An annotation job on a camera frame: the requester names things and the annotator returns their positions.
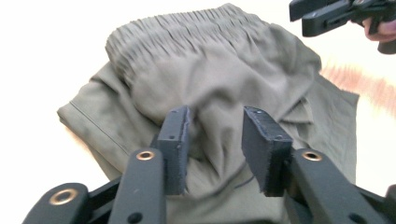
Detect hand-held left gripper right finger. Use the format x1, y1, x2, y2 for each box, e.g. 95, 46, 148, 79
241, 105, 389, 224

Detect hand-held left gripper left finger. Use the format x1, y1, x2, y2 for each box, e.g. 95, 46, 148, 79
107, 105, 191, 224

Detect olive green shorts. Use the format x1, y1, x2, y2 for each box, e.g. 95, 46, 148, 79
56, 3, 361, 224

